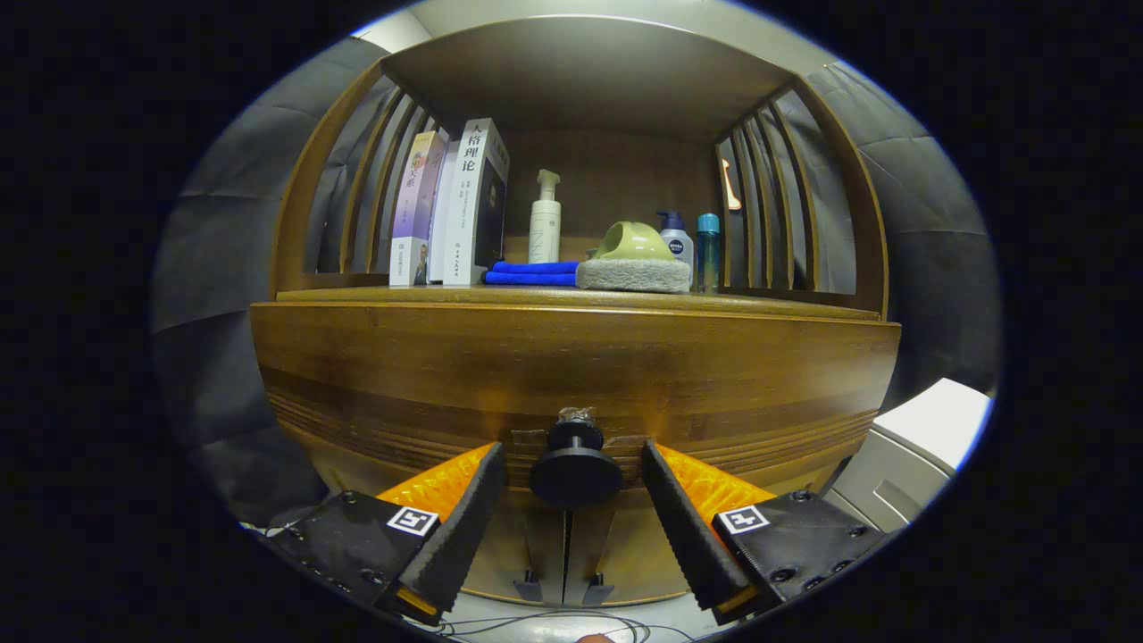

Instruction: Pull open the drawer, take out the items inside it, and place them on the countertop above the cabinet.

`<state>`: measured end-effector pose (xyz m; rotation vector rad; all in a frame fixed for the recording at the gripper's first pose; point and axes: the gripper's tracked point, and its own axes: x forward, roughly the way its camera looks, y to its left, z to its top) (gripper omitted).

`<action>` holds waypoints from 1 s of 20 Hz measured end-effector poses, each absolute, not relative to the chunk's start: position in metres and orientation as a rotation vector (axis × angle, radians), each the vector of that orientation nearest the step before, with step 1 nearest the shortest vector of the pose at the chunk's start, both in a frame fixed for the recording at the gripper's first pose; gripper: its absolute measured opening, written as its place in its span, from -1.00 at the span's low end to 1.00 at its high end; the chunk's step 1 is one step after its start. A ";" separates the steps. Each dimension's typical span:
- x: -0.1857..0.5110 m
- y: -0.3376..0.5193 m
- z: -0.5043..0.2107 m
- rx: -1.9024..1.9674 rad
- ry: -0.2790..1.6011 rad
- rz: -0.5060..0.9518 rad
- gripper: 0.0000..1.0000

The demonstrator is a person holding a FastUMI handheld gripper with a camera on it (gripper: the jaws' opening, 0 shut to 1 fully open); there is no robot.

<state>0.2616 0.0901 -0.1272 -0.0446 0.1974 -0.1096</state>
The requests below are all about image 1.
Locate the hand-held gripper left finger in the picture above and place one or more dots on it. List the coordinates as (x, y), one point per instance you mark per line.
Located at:
(464, 527)

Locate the thin white book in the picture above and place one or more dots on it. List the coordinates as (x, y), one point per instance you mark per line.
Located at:
(444, 232)

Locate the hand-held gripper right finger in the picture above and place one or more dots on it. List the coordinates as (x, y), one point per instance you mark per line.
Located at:
(688, 527)

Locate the white pump bottle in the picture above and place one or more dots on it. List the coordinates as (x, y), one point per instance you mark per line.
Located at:
(545, 232)

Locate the wooden countertop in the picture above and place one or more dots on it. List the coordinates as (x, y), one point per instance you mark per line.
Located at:
(446, 295)

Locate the large white and black book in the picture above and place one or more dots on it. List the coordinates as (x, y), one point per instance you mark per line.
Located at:
(464, 205)

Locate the wooden drawer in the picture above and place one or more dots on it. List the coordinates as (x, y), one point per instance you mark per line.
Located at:
(571, 357)

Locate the white bottle with blue cap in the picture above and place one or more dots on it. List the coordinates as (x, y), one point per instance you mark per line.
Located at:
(679, 243)

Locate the blue folded cloth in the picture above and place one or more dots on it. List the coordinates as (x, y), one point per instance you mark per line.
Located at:
(531, 272)

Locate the black backdrop cloth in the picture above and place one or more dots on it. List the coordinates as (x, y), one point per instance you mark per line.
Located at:
(223, 295)

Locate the teal bottle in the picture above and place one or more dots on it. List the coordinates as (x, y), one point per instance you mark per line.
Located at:
(707, 254)

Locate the wooden cabinet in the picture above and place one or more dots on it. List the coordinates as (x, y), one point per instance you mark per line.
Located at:
(589, 71)

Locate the black drawer knob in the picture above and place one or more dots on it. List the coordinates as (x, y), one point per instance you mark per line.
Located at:
(576, 473)

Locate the purple book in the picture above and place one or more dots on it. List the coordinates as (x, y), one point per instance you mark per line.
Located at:
(412, 214)

